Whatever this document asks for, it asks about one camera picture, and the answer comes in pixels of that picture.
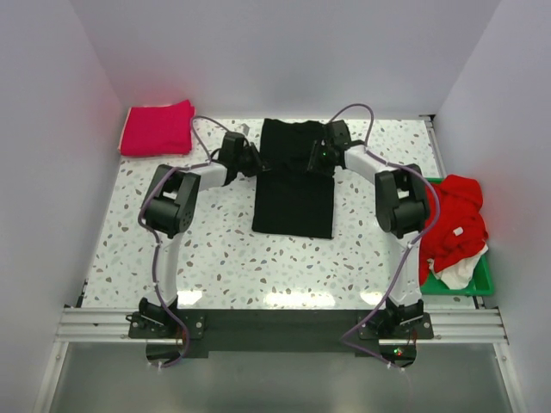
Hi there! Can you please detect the black t shirt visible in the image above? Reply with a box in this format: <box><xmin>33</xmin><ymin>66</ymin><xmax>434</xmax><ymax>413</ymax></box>
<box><xmin>252</xmin><ymin>119</ymin><xmax>335</xmax><ymax>239</ymax></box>

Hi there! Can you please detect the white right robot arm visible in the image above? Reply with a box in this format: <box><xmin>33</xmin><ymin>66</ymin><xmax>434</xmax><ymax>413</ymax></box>
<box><xmin>306</xmin><ymin>120</ymin><xmax>430</xmax><ymax>338</ymax></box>

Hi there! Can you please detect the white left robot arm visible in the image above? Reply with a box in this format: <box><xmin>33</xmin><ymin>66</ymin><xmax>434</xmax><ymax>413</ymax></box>
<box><xmin>138</xmin><ymin>132</ymin><xmax>266</xmax><ymax>342</ymax></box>

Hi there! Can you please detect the folded pink t shirt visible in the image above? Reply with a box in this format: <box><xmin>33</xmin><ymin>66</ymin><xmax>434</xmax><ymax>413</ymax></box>
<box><xmin>118</xmin><ymin>100</ymin><xmax>195</xmax><ymax>157</ymax></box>

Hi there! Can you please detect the red t shirt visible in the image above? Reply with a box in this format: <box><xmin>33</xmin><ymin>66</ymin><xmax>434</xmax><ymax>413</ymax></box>
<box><xmin>419</xmin><ymin>174</ymin><xmax>490</xmax><ymax>283</ymax></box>

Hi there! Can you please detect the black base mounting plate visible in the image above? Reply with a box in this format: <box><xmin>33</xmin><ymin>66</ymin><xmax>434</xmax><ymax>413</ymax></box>
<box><xmin>126</xmin><ymin>309</ymin><xmax>435</xmax><ymax>366</ymax></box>

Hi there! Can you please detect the green plastic basket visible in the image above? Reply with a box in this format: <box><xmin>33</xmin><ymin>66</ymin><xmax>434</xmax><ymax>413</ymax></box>
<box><xmin>419</xmin><ymin>176</ymin><xmax>496</xmax><ymax>297</ymax></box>

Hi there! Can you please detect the aluminium rail frame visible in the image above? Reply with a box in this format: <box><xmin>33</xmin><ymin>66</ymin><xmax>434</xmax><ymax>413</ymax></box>
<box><xmin>32</xmin><ymin>114</ymin><xmax>529</xmax><ymax>413</ymax></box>

